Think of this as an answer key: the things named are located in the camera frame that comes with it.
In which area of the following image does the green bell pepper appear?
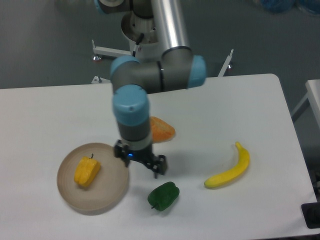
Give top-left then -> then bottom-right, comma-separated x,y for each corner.
147,181 -> 180,212

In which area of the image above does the yellow bell pepper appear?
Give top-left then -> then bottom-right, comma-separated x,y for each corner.
73,153 -> 101,188

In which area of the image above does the orange pumpkin slice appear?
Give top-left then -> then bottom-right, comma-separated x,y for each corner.
149,116 -> 176,143

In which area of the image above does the blue object in background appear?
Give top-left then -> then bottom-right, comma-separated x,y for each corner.
254,0 -> 320,17

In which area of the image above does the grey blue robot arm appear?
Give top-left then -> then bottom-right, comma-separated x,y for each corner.
95,0 -> 207,176

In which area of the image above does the yellow banana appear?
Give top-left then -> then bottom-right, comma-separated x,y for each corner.
204,141 -> 251,189

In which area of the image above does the beige round plate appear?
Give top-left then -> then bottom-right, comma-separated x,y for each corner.
56,142 -> 129,215

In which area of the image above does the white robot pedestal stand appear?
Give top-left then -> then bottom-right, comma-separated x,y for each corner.
90,12 -> 236,85

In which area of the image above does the black device at table edge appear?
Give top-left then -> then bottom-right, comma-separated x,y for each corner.
301,202 -> 320,229

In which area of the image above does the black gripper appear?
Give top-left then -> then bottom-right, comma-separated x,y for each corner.
113,139 -> 167,179

